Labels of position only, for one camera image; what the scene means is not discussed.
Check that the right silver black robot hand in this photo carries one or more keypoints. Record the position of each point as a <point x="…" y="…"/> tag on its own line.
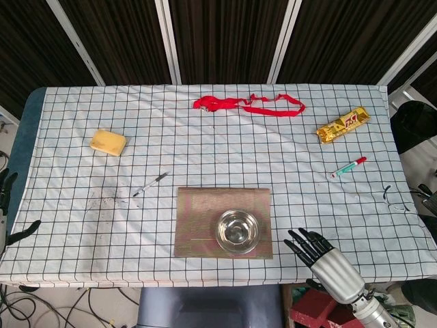
<point x="336" y="273"/>

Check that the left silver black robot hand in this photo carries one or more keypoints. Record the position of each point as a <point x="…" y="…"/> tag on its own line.
<point x="20" y="234"/>

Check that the stainless steel bowl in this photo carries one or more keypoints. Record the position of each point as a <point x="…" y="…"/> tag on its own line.
<point x="237" y="232"/>

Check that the brown woven placemat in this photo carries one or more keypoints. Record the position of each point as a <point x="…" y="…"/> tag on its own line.
<point x="194" y="222"/>

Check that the white checkered tablecloth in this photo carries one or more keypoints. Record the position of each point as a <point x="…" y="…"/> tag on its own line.
<point x="102" y="239"/>

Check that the red box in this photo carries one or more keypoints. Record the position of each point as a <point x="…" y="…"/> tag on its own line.
<point x="317" y="307"/>

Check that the green patterned cloth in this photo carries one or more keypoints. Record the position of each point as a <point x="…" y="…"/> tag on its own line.
<point x="403" y="314"/>

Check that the green marker with red cap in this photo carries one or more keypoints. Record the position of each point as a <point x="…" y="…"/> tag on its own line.
<point x="348" y="167"/>

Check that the yellow sponge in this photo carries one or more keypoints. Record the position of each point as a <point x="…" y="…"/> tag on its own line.
<point x="107" y="143"/>

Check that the grey-blue robot torso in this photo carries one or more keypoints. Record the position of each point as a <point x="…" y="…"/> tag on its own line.
<point x="205" y="307"/>

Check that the black ballpoint pen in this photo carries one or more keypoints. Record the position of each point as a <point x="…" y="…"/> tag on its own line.
<point x="150" y="184"/>

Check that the gold snack package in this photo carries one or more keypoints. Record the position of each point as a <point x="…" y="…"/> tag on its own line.
<point x="343" y="125"/>

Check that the black chair back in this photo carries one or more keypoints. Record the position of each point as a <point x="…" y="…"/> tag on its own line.
<point x="414" y="126"/>

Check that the black metal frame piece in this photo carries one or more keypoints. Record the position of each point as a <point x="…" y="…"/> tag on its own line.
<point x="426" y="194"/>

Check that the white partition post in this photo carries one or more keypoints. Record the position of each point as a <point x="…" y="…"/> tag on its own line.
<point x="282" y="41"/>
<point x="73" y="37"/>
<point x="169" y="41"/>
<point x="406" y="51"/>

